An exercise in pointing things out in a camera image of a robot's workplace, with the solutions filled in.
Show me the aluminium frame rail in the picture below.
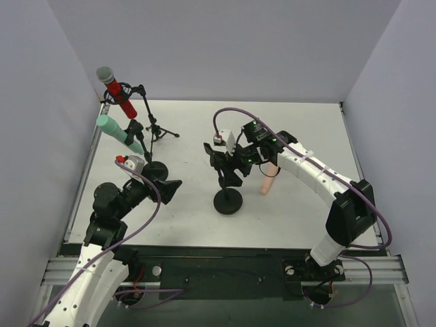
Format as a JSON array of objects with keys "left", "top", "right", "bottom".
[{"left": 41, "top": 256, "right": 409, "bottom": 286}]

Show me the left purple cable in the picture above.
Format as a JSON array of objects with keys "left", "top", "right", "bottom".
[{"left": 30, "top": 159, "right": 187, "bottom": 324}]

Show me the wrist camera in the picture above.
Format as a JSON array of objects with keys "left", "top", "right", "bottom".
[
  {"left": 115, "top": 155, "right": 145, "bottom": 181},
  {"left": 213, "top": 129, "right": 236, "bottom": 155}
]

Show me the black tripod microphone stand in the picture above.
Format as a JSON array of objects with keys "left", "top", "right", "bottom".
[{"left": 104, "top": 82, "right": 180, "bottom": 155}]

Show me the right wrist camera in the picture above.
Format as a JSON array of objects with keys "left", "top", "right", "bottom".
[{"left": 213, "top": 129, "right": 236, "bottom": 155}]

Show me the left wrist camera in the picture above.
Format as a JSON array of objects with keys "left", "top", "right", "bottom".
[{"left": 115, "top": 155, "right": 145, "bottom": 181}]

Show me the black round-base stand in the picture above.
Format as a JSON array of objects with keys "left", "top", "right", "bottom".
[
  {"left": 124, "top": 119, "right": 168, "bottom": 181},
  {"left": 203, "top": 142, "right": 244, "bottom": 215}
]

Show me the peach toy microphone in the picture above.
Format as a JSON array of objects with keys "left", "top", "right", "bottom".
[{"left": 260, "top": 163, "right": 279, "bottom": 196}]

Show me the red glitter microphone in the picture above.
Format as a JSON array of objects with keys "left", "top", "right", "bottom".
[{"left": 96, "top": 66, "right": 137, "bottom": 119}]

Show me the mint green toy microphone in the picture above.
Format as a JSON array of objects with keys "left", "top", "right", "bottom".
[{"left": 96, "top": 114, "right": 144, "bottom": 155}]

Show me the black round-base stand front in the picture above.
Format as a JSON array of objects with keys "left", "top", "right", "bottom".
[{"left": 203, "top": 142, "right": 244, "bottom": 215}]

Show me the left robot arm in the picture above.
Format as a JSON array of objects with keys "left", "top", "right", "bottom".
[{"left": 30, "top": 169, "right": 183, "bottom": 326}]

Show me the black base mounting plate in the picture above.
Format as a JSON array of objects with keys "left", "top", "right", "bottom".
[{"left": 114, "top": 246, "right": 345, "bottom": 305}]

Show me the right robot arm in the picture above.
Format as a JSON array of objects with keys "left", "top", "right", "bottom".
[{"left": 203, "top": 120, "right": 377, "bottom": 267}]

